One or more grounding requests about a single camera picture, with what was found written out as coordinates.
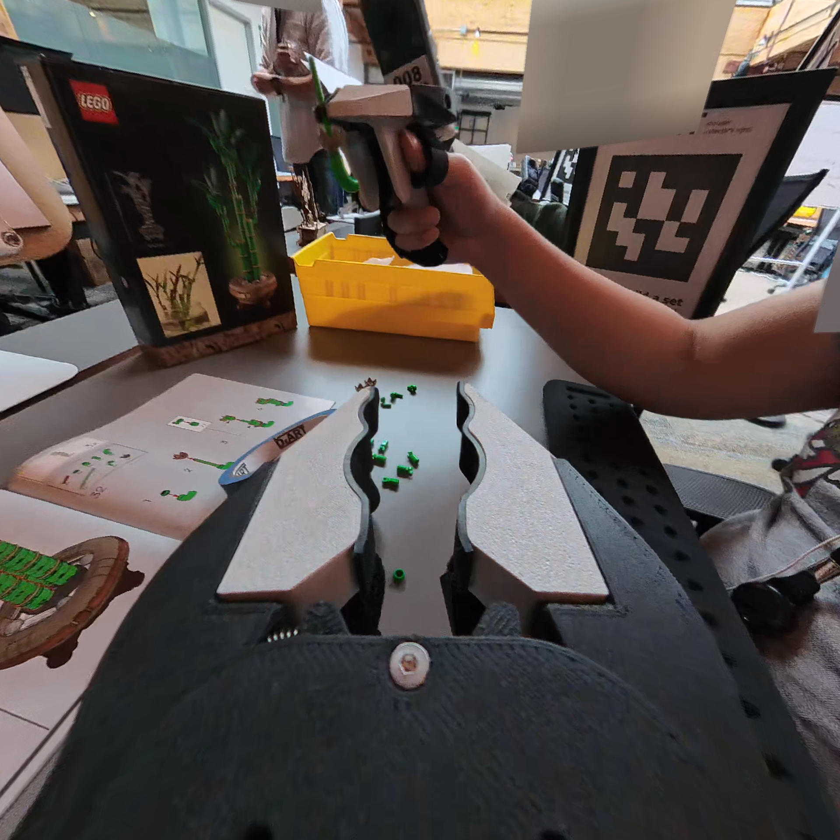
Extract person's grey printed shirt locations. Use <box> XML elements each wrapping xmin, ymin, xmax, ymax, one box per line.
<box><xmin>699</xmin><ymin>407</ymin><xmax>840</xmax><ymax>821</ymax></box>

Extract green lego stem assembly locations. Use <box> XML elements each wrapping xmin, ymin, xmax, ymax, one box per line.
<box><xmin>307</xmin><ymin>56</ymin><xmax>361</xmax><ymax>195</ymax></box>

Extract blue masking tape roll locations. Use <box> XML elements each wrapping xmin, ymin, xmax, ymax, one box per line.
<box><xmin>218</xmin><ymin>408</ymin><xmax>337</xmax><ymax>487</ymax></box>

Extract wooden tower model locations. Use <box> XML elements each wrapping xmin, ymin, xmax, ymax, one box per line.
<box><xmin>292</xmin><ymin>164</ymin><xmax>329</xmax><ymax>247</ymax></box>

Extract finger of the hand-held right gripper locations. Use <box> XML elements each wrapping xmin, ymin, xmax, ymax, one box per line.
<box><xmin>326</xmin><ymin>84</ymin><xmax>415</xmax><ymax>132</ymax></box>

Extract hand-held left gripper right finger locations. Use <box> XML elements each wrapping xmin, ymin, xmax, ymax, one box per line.
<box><xmin>456</xmin><ymin>382</ymin><xmax>610</xmax><ymax>611</ymax></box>

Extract white printed paper bags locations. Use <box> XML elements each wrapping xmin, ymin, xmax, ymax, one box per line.
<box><xmin>453</xmin><ymin>140</ymin><xmax>521</xmax><ymax>206</ymax></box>

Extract lego instruction booklet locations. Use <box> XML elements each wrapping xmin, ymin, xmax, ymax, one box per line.
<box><xmin>0</xmin><ymin>373</ymin><xmax>337</xmax><ymax>815</ymax></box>

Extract lego set box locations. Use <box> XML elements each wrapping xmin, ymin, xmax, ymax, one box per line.
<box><xmin>42</xmin><ymin>62</ymin><xmax>298</xmax><ymax>367</ymax></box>

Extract black badge reel lanyard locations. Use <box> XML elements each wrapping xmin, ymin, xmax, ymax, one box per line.
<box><xmin>730</xmin><ymin>545</ymin><xmax>840</xmax><ymax>636</ymax></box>

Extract person's right forearm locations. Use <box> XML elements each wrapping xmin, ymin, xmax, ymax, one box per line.
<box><xmin>476</xmin><ymin>197</ymin><xmax>840</xmax><ymax>421</ymax></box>

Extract white plastic bag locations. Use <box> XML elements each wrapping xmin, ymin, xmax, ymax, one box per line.
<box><xmin>363</xmin><ymin>252</ymin><xmax>475</xmax><ymax>277</ymax></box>

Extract scattered green lego clip pieces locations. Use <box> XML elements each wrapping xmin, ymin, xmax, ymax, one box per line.
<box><xmin>371</xmin><ymin>384</ymin><xmax>421</xmax><ymax>492</ymax></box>

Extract black office chair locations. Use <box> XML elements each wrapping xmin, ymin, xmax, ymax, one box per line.
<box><xmin>663</xmin><ymin>462</ymin><xmax>778</xmax><ymax>536</ymax></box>

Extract person's right hand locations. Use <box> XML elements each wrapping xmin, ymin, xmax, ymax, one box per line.
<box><xmin>387</xmin><ymin>130</ymin><xmax>521</xmax><ymax>265</ymax></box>

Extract black framed marker sign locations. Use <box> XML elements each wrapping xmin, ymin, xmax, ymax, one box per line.
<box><xmin>564</xmin><ymin>66</ymin><xmax>837</xmax><ymax>320</ymax></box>

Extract yellow plastic bin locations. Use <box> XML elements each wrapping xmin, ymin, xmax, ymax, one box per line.
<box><xmin>292</xmin><ymin>233</ymin><xmax>496</xmax><ymax>343</ymax></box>

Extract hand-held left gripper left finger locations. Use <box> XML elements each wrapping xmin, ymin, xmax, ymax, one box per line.
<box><xmin>217</xmin><ymin>386</ymin><xmax>382</xmax><ymax>614</ymax></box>

